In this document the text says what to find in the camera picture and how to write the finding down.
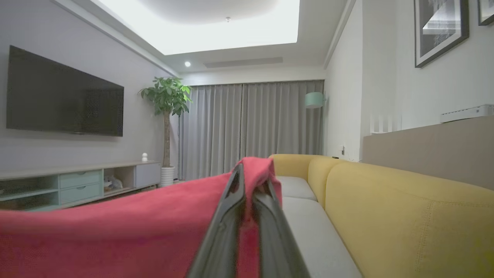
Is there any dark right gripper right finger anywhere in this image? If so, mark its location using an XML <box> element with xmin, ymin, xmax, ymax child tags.
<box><xmin>251</xmin><ymin>180</ymin><xmax>311</xmax><ymax>278</ymax></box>

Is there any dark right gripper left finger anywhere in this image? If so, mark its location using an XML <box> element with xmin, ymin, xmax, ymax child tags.
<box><xmin>186</xmin><ymin>162</ymin><xmax>247</xmax><ymax>278</ymax></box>

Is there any red garment with white trim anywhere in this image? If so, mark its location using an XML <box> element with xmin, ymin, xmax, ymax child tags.
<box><xmin>0</xmin><ymin>156</ymin><xmax>284</xmax><ymax>278</ymax></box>

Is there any long grey sofa seat cushion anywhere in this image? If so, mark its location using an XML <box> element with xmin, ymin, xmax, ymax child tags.
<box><xmin>281</xmin><ymin>197</ymin><xmax>363</xmax><ymax>278</ymax></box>

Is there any short grey sofa seat cushion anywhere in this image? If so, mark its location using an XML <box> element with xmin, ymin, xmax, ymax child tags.
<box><xmin>276</xmin><ymin>176</ymin><xmax>318</xmax><ymax>201</ymax></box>

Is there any pale clutter pile in cabinet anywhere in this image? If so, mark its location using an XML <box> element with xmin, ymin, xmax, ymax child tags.
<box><xmin>103</xmin><ymin>176</ymin><xmax>123</xmax><ymax>192</ymax></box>

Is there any yellow sofa backrest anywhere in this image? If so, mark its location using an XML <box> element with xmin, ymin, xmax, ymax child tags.
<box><xmin>269</xmin><ymin>154</ymin><xmax>494</xmax><ymax>278</ymax></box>

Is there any wood and mint TV cabinet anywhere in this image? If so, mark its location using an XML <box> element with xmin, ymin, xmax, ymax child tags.
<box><xmin>0</xmin><ymin>160</ymin><xmax>162</xmax><ymax>212</ymax></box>

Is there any green potted tree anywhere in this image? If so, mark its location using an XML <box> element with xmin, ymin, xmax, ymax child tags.
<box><xmin>138</xmin><ymin>76</ymin><xmax>193</xmax><ymax>168</ymax></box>

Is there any long ceiling air vent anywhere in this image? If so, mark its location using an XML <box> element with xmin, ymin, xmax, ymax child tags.
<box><xmin>203</xmin><ymin>57</ymin><xmax>283</xmax><ymax>69</ymax></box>

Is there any flat white box device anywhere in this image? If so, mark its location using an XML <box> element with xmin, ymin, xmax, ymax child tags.
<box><xmin>440</xmin><ymin>104</ymin><xmax>494</xmax><ymax>124</ymax></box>

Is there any large dark framed picture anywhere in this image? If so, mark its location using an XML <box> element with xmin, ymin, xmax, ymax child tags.
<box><xmin>414</xmin><ymin>0</ymin><xmax>470</xmax><ymax>68</ymax></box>

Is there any small dark framed picture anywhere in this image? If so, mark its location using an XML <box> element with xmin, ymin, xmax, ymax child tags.
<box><xmin>477</xmin><ymin>0</ymin><xmax>494</xmax><ymax>26</ymax></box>

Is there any teal wall lamp shade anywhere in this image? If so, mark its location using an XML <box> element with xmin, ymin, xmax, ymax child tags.
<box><xmin>305</xmin><ymin>92</ymin><xmax>327</xmax><ymax>109</ymax></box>

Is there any black wall television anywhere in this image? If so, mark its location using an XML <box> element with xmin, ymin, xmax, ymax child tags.
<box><xmin>6</xmin><ymin>45</ymin><xmax>125</xmax><ymax>137</ymax></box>

